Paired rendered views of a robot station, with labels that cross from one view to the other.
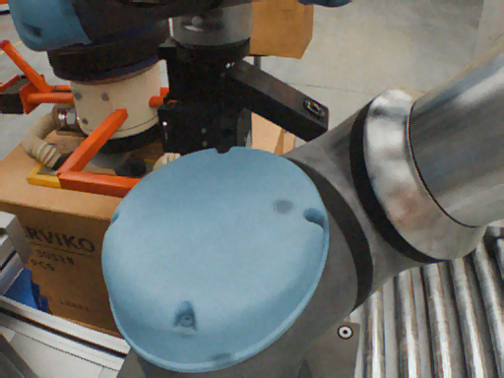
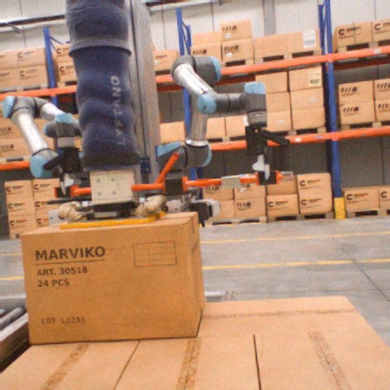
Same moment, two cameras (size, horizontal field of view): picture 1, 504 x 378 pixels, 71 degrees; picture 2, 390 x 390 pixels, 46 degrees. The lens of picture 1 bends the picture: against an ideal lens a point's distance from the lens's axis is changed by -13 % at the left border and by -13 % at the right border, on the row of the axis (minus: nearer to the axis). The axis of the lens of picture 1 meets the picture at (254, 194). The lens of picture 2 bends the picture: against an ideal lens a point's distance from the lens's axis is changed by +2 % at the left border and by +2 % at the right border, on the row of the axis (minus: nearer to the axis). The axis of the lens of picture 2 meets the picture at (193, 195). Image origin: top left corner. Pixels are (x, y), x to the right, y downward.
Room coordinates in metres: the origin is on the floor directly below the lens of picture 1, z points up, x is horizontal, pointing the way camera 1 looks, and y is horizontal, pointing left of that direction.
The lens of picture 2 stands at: (2.48, 0.44, 1.12)
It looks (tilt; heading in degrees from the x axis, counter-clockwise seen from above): 3 degrees down; 176
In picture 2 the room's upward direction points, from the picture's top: 5 degrees counter-clockwise
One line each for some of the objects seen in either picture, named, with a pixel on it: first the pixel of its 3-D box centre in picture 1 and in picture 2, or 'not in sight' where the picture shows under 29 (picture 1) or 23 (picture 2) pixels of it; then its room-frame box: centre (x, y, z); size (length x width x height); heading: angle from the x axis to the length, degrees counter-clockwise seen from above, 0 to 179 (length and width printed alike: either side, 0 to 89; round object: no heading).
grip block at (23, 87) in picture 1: (22, 94); (175, 184); (0.74, 0.50, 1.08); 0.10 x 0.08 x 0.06; 169
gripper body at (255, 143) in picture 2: not in sight; (257, 140); (0.80, 0.82, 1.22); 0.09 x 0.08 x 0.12; 79
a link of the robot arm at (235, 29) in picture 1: (211, 20); (66, 143); (0.37, 0.04, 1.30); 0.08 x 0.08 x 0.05
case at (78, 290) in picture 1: (144, 220); (122, 271); (0.69, 0.26, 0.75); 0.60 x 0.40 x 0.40; 79
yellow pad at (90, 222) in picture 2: not in sight; (108, 218); (0.78, 0.24, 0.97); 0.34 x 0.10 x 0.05; 79
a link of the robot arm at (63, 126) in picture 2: not in sight; (63, 125); (0.37, 0.04, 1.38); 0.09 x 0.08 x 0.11; 39
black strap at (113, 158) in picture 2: (107, 38); (110, 160); (0.68, 0.26, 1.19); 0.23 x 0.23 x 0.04
